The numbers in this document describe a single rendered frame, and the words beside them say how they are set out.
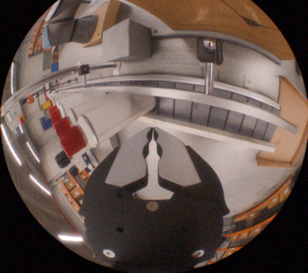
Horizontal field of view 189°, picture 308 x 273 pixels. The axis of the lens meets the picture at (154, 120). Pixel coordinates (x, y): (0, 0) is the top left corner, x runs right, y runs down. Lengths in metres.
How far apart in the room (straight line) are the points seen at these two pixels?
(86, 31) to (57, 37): 0.12
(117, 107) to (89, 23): 0.37
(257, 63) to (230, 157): 0.27
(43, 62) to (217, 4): 8.21
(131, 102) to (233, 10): 0.22
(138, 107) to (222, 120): 0.17
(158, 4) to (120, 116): 0.18
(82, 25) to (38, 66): 7.81
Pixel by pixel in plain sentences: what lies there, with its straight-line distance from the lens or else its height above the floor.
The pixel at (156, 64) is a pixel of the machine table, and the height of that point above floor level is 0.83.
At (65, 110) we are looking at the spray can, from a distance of 0.31.
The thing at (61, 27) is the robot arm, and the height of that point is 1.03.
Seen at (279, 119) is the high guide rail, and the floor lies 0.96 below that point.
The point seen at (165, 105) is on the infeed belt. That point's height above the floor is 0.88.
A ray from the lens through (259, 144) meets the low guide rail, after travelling 0.24.
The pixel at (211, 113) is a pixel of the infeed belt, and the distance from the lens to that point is 0.22.
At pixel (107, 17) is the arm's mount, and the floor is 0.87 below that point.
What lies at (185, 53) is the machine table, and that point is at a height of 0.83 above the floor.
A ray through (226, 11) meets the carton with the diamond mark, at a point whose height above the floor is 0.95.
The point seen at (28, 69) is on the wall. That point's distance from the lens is 8.34.
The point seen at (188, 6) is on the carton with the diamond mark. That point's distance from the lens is 0.17.
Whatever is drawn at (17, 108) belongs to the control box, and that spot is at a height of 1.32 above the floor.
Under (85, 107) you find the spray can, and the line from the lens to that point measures 0.20.
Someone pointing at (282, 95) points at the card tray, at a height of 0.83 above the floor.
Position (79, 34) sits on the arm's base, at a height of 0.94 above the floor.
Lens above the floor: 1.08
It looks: 50 degrees down
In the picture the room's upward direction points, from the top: 130 degrees counter-clockwise
